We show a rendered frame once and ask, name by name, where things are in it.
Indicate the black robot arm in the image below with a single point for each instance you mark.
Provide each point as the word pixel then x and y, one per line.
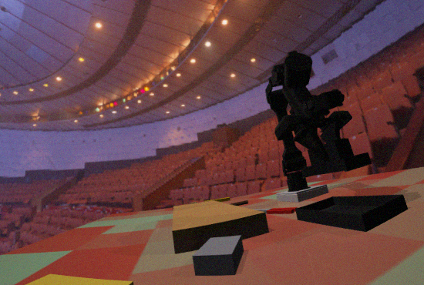
pixel 294 76

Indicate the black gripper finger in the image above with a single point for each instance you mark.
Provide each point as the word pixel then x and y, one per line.
pixel 308 137
pixel 333 132

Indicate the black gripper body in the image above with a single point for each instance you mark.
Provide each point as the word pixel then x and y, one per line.
pixel 298 118

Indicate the tan wooden panel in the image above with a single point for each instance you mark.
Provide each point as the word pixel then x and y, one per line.
pixel 194 224

